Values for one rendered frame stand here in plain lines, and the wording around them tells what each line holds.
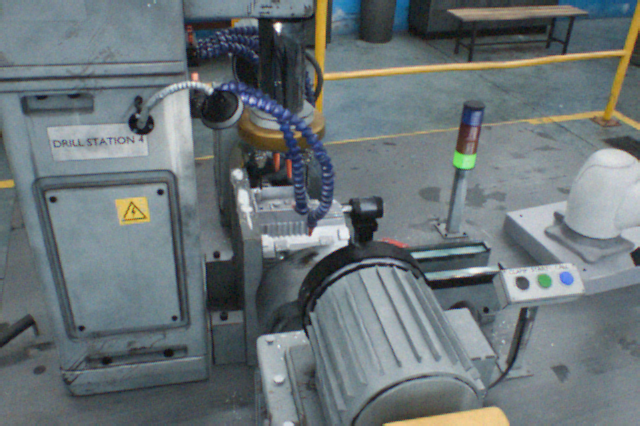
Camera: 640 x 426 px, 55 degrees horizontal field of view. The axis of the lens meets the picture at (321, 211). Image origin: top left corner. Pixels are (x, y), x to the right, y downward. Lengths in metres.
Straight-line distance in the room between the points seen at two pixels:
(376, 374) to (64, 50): 0.66
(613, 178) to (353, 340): 1.15
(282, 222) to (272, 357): 0.45
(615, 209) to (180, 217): 1.14
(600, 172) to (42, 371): 1.43
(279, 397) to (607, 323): 1.05
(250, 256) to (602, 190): 0.96
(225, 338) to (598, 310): 0.97
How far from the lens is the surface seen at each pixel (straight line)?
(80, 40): 1.01
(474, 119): 1.73
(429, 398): 0.69
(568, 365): 1.57
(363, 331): 0.71
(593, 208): 1.77
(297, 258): 1.14
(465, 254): 1.63
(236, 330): 1.37
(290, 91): 1.19
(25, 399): 1.47
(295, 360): 0.92
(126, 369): 1.36
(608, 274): 1.81
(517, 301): 1.30
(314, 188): 1.59
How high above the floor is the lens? 1.83
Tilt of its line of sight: 32 degrees down
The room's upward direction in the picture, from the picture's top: 3 degrees clockwise
